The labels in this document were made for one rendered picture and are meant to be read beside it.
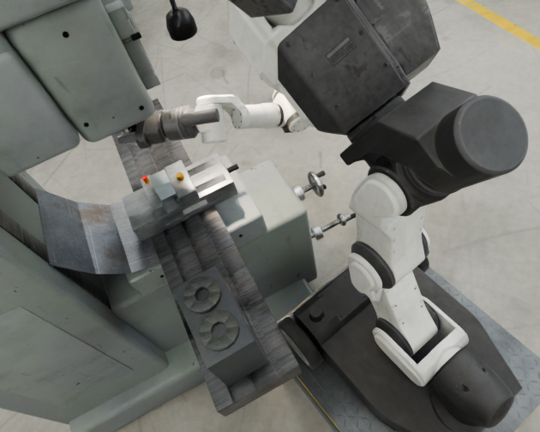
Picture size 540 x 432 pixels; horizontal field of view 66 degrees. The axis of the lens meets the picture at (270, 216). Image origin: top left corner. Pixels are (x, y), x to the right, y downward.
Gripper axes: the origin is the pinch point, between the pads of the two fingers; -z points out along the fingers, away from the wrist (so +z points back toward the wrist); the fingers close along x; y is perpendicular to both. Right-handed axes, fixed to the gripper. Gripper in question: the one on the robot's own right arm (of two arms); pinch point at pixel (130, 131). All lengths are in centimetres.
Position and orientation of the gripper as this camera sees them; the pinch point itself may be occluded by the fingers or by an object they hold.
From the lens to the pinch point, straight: 123.2
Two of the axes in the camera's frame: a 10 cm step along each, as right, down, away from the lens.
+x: 0.3, 8.3, -5.6
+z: 9.8, -1.2, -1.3
